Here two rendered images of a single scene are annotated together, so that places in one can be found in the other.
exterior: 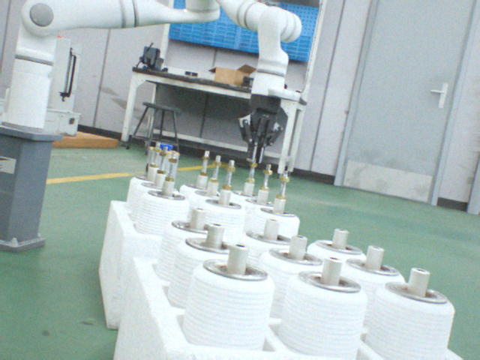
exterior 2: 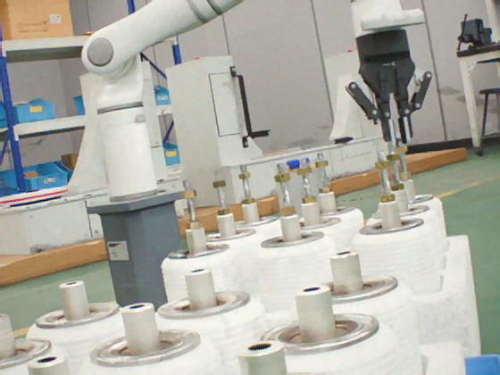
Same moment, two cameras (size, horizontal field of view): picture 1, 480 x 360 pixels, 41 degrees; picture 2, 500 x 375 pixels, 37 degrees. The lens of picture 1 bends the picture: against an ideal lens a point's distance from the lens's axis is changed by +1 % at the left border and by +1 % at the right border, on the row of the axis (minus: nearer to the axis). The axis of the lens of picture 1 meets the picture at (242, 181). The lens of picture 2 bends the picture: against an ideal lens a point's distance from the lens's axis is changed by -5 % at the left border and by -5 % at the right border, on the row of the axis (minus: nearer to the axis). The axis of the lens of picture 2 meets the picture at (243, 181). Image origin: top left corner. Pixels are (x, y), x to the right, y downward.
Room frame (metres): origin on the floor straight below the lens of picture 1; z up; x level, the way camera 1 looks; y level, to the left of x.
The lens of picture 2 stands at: (0.48, -0.44, 0.38)
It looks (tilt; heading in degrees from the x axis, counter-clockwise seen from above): 3 degrees down; 34
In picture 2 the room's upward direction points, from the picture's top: 10 degrees counter-clockwise
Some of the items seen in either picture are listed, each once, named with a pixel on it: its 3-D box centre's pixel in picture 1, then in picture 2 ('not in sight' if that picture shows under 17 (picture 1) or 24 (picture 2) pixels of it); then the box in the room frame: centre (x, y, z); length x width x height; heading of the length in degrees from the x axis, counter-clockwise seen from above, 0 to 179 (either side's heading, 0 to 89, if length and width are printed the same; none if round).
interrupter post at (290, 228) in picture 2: (224, 198); (290, 229); (1.27, 0.03, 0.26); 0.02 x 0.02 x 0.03
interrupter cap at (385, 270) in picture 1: (372, 268); (318, 335); (0.89, -0.20, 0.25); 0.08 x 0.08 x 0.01
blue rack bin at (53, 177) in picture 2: not in sight; (33, 178); (4.69, 4.36, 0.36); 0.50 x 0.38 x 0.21; 80
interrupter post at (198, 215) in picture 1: (197, 220); (74, 302); (0.94, 0.06, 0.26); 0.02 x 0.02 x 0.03
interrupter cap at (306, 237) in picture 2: (223, 204); (292, 240); (1.27, 0.03, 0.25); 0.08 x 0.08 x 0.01
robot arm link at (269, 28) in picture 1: (274, 41); not in sight; (1.52, -0.01, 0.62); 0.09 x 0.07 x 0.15; 135
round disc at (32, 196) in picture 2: not in sight; (33, 195); (2.68, 2.10, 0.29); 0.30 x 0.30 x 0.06
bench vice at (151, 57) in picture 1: (151, 58); (474, 32); (5.97, 1.05, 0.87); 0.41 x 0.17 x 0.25; 169
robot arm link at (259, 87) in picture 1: (274, 84); (380, 11); (1.51, -0.03, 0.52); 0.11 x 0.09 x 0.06; 41
